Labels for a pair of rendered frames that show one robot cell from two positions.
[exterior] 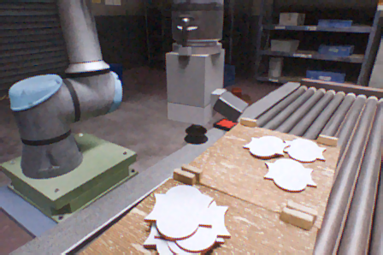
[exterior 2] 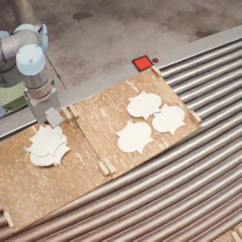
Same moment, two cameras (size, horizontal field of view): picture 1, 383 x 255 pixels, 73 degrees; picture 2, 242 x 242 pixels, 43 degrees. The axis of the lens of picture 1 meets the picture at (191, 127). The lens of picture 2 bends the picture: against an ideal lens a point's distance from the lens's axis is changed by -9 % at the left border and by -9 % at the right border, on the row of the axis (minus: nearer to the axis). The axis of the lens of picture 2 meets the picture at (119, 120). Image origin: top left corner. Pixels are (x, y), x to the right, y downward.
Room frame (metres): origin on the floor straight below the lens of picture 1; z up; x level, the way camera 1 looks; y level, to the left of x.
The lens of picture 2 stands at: (0.00, -0.46, 2.02)
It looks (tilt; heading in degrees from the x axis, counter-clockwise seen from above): 58 degrees down; 25
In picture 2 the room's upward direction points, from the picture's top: straight up
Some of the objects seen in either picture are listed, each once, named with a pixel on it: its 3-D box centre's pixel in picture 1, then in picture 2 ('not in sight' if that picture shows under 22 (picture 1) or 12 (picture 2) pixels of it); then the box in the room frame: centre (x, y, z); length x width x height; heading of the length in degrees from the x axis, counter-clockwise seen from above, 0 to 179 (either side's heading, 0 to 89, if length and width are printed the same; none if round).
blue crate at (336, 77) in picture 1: (324, 75); not in sight; (4.71, -2.44, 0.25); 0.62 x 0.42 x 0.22; 64
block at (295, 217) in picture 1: (296, 217); (103, 168); (0.40, -0.21, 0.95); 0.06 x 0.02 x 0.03; 58
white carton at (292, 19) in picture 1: (291, 19); not in sight; (5.13, -1.84, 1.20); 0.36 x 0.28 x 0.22; 44
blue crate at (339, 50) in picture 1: (336, 50); not in sight; (4.67, -2.52, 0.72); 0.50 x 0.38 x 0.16; 49
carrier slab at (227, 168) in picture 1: (266, 160); (135, 117); (0.65, -0.22, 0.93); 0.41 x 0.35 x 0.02; 147
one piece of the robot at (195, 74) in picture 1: (209, 81); (45, 105); (0.40, -0.03, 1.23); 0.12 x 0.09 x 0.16; 65
